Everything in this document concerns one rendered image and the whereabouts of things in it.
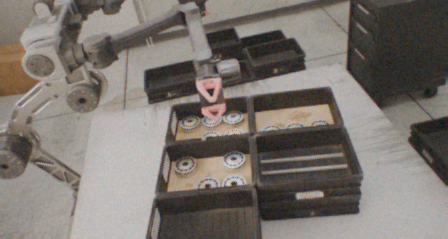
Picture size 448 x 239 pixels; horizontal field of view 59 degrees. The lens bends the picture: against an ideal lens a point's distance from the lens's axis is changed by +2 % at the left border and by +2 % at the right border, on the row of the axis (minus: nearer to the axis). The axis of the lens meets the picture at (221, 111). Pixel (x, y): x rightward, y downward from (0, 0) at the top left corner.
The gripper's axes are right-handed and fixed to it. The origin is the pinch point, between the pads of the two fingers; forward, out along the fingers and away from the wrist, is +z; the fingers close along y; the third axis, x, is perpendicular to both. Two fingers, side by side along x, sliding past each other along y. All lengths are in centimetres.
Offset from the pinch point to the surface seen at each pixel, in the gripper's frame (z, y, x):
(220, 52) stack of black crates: -200, 90, -17
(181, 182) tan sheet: -38, 62, 19
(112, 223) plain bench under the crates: -35, 76, 53
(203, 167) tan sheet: -44, 62, 9
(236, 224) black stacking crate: -11, 63, 0
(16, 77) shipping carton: -294, 124, 190
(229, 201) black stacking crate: -18, 58, 1
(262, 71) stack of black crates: -160, 91, -42
